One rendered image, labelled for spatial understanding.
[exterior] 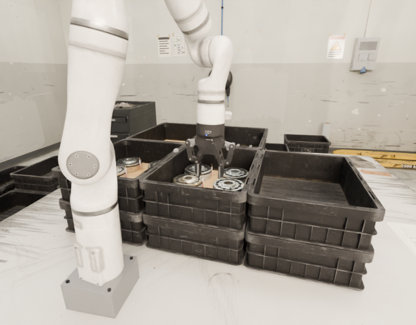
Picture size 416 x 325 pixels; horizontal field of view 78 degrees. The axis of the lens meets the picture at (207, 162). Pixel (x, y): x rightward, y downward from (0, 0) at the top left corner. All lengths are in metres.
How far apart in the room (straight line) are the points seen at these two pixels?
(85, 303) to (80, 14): 0.57
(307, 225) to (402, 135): 4.10
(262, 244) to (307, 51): 3.68
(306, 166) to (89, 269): 0.76
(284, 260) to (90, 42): 0.63
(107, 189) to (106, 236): 0.10
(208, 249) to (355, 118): 3.86
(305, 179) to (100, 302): 0.76
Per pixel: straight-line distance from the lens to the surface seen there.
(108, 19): 0.48
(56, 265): 0.88
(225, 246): 0.74
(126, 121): 2.42
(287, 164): 1.00
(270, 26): 4.18
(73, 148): 0.51
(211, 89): 0.64
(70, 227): 0.99
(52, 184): 1.90
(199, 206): 0.69
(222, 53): 0.63
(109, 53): 0.48
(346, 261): 0.74
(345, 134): 4.43
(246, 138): 1.40
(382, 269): 0.90
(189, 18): 0.59
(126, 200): 0.79
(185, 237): 0.76
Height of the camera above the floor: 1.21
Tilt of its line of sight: 20 degrees down
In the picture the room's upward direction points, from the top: straight up
